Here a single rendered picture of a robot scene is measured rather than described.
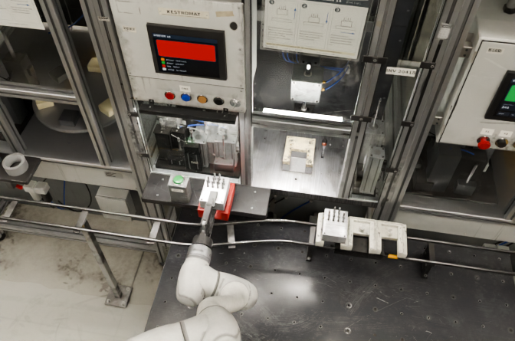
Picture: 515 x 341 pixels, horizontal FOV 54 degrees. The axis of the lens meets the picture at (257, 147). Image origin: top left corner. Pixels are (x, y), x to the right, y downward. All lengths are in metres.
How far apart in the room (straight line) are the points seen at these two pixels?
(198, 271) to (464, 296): 1.15
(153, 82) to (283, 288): 1.01
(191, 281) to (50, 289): 1.50
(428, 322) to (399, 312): 0.12
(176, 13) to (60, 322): 1.97
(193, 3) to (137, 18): 0.20
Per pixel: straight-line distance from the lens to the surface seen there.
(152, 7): 1.64
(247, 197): 2.17
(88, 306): 3.06
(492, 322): 2.37
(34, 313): 3.15
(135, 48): 1.77
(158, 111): 1.89
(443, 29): 1.59
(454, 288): 2.38
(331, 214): 2.13
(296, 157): 2.30
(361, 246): 2.18
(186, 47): 1.67
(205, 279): 1.82
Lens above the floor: 2.70
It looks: 50 degrees down
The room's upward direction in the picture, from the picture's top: straight up
